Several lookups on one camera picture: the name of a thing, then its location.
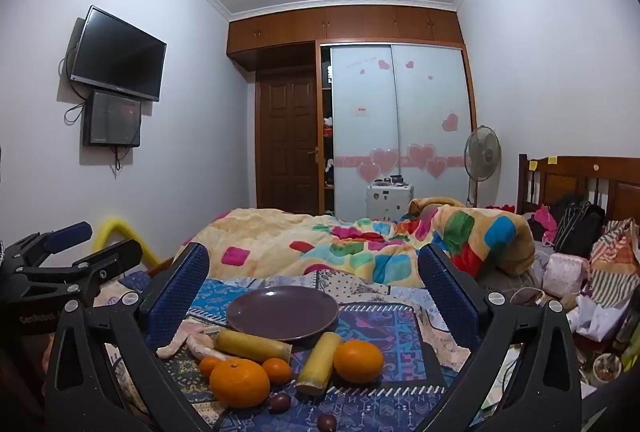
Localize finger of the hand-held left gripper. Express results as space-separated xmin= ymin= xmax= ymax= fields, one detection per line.
xmin=4 ymin=221 xmax=94 ymax=272
xmin=22 ymin=239 xmax=144 ymax=306

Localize large orange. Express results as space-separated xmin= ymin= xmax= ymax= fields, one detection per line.
xmin=209 ymin=358 xmax=271 ymax=409

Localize wooden headboard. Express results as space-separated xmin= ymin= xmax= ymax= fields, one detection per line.
xmin=517 ymin=153 xmax=640 ymax=233

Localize black backpack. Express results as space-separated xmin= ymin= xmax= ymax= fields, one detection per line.
xmin=552 ymin=195 xmax=606 ymax=258

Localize small orange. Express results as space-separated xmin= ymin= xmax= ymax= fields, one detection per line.
xmin=261 ymin=357 xmax=292 ymax=385
xmin=199 ymin=355 xmax=223 ymax=380

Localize small wall monitor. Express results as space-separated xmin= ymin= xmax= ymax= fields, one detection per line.
xmin=82 ymin=90 xmax=142 ymax=148

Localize wooden wardrobe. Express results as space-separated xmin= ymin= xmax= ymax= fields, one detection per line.
xmin=226 ymin=5 xmax=478 ymax=219

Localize small white cabinet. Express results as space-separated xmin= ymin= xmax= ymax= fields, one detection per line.
xmin=366 ymin=183 xmax=415 ymax=220

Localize wall-mounted black television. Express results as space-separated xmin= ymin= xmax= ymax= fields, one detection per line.
xmin=69 ymin=5 xmax=168 ymax=103

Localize brown wooden door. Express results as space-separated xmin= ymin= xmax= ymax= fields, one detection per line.
xmin=256 ymin=71 xmax=320 ymax=215

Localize striped bag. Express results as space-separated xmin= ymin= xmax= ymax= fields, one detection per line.
xmin=590 ymin=218 xmax=640 ymax=308

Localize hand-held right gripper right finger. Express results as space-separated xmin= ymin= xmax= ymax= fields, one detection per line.
xmin=415 ymin=243 xmax=584 ymax=432

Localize medium orange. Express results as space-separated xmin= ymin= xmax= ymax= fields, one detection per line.
xmin=333 ymin=340 xmax=385 ymax=384

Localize white plastic bag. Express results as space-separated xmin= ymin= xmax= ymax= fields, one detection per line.
xmin=575 ymin=295 xmax=621 ymax=343

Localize yellow foam tube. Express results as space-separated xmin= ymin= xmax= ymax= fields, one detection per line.
xmin=95 ymin=218 xmax=161 ymax=270

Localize pink garment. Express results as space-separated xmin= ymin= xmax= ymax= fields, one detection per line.
xmin=532 ymin=205 xmax=558 ymax=245

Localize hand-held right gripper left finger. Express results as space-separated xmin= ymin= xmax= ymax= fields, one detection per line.
xmin=44 ymin=242 xmax=221 ymax=432

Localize pink bag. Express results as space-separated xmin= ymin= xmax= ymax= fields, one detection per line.
xmin=544 ymin=253 xmax=590 ymax=298

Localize blue patterned cloth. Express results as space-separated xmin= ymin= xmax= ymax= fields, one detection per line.
xmin=95 ymin=269 xmax=521 ymax=432

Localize purple plate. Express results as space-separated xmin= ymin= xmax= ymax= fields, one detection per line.
xmin=226 ymin=286 xmax=340 ymax=347

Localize frosted sliding wardrobe door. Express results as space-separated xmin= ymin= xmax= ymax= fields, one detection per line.
xmin=391 ymin=46 xmax=473 ymax=208
xmin=330 ymin=45 xmax=401 ymax=220

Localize black television cable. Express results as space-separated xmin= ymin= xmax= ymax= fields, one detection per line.
xmin=63 ymin=45 xmax=90 ymax=125

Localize colourful patchwork blanket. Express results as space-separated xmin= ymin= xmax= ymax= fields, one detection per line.
xmin=182 ymin=197 xmax=536 ymax=295

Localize round tin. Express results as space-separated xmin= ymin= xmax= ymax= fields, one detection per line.
xmin=592 ymin=352 xmax=623 ymax=383

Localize standing fan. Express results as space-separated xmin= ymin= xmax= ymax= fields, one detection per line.
xmin=463 ymin=125 xmax=502 ymax=208

